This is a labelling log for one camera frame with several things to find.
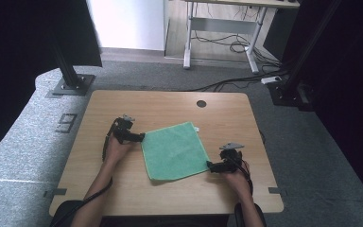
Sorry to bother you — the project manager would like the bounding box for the person's left hand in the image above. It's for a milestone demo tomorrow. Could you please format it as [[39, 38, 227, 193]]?
[[101, 134, 134, 166]]

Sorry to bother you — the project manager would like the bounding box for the black curtain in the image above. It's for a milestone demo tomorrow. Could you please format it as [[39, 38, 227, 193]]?
[[280, 0, 363, 216], [0, 0, 104, 166]]

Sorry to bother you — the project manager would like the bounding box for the black metal stand with base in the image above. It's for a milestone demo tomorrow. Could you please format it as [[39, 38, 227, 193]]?
[[267, 0, 343, 112], [47, 37, 96, 96]]

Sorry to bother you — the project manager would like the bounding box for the white metal desk frame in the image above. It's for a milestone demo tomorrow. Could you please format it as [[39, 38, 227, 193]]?
[[182, 0, 301, 75]]

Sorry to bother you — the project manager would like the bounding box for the grey tape strip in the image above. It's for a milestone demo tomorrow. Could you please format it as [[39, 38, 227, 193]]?
[[268, 186, 288, 195], [43, 187, 68, 199]]

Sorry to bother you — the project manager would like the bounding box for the long black floor cable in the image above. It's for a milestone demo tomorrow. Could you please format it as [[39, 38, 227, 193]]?
[[187, 70, 291, 93]]

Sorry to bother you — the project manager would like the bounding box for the green microfibre cloth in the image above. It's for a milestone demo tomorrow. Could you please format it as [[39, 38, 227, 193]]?
[[140, 121, 212, 183]]

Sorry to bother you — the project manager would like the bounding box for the person's right hand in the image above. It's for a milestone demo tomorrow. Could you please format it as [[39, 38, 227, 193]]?
[[221, 160, 254, 201]]

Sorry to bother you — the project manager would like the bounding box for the white power strip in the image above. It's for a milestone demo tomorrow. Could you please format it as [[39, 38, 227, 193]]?
[[260, 75, 284, 85]]

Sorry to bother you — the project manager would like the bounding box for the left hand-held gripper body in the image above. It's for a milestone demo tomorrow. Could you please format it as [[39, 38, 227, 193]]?
[[108, 113, 136, 145]]

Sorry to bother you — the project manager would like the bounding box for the bundle of black cables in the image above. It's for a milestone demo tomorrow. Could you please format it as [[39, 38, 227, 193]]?
[[190, 29, 282, 68]]

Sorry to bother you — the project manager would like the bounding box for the dark tape floor marking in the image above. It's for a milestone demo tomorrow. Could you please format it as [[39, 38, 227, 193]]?
[[54, 113, 78, 134]]

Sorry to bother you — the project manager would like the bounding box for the black box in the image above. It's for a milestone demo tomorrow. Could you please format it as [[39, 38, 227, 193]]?
[[262, 8, 298, 61]]

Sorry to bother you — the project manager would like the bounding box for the right hand-held gripper black cable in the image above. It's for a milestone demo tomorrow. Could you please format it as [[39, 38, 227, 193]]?
[[232, 156, 255, 197]]

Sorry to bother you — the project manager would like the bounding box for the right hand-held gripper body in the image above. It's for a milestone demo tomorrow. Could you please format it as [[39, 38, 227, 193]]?
[[218, 142, 246, 174]]

